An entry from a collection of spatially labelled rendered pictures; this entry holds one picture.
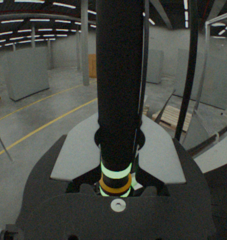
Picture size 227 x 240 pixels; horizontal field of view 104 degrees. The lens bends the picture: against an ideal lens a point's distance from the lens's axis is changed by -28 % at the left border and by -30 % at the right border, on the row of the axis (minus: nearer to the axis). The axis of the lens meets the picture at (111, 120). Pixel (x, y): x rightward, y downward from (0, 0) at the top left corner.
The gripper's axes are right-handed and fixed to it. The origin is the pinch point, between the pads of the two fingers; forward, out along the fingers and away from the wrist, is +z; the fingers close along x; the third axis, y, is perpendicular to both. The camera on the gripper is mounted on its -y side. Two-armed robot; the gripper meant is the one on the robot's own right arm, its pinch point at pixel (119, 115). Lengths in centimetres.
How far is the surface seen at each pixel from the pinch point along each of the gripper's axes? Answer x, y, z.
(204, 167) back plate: 32.7, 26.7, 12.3
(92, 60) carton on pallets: -172, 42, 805
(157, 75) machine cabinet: 209, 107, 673
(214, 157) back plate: 36.1, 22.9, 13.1
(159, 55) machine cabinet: 210, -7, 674
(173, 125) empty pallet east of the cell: 127, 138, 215
